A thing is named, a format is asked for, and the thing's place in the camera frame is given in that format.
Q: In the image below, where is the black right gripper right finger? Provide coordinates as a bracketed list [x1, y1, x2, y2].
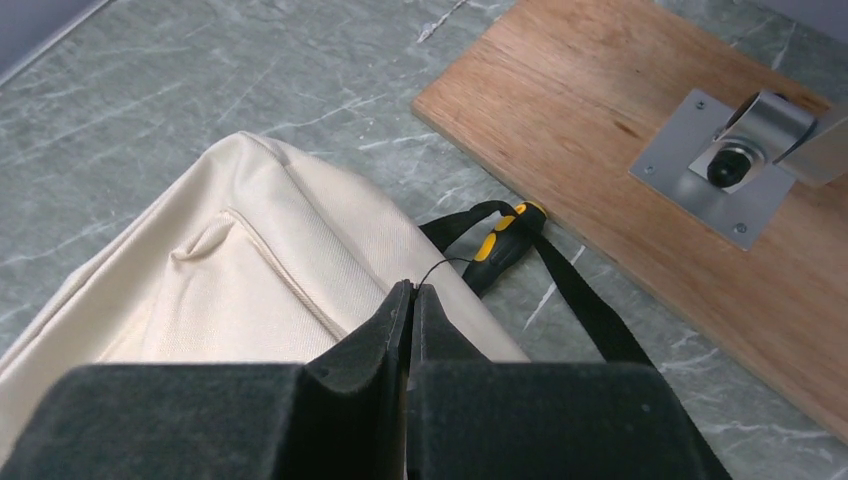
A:
[406, 285, 728, 479]

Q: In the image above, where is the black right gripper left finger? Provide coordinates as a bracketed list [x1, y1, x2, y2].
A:
[1, 281, 412, 479]

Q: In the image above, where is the beige canvas backpack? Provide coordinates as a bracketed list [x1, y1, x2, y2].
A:
[0, 130, 657, 458]

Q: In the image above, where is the wooden base board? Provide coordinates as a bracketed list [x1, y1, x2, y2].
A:
[412, 1, 847, 438]

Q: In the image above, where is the yellow black tool handle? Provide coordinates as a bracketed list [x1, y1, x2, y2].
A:
[462, 201, 548, 297]

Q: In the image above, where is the grey metal stand bracket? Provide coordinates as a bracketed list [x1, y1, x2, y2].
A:
[630, 89, 847, 251]

